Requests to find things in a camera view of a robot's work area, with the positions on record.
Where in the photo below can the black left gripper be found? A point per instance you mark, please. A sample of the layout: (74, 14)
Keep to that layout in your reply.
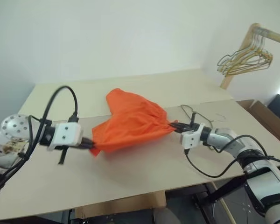
(82, 142)

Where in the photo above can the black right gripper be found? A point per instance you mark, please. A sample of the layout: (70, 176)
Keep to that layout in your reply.
(192, 127)

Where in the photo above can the orange shorts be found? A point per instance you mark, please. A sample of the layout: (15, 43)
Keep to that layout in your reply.
(135, 126)

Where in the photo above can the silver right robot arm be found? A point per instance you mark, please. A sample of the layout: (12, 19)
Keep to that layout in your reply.
(259, 168)

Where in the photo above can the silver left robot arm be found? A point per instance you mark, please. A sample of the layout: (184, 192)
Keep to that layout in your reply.
(14, 126)

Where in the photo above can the wooden hanger rack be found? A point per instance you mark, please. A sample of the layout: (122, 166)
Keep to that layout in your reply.
(246, 46)

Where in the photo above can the brown cardboard panel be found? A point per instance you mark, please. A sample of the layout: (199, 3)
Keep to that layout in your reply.
(121, 203)

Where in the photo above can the open cardboard box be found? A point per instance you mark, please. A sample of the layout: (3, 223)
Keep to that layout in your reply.
(261, 114)

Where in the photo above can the thin wooden stick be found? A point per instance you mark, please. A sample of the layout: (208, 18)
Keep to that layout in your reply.
(226, 207)

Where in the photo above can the black box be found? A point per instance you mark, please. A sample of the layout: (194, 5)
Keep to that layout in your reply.
(278, 109)

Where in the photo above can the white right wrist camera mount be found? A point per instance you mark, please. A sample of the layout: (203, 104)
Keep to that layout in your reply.
(191, 140)

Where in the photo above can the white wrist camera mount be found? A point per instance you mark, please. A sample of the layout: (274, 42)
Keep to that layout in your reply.
(191, 140)
(68, 134)

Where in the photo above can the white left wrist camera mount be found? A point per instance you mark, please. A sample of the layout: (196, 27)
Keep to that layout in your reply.
(68, 134)

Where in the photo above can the black metal stand frame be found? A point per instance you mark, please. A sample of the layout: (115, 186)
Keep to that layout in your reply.
(224, 189)

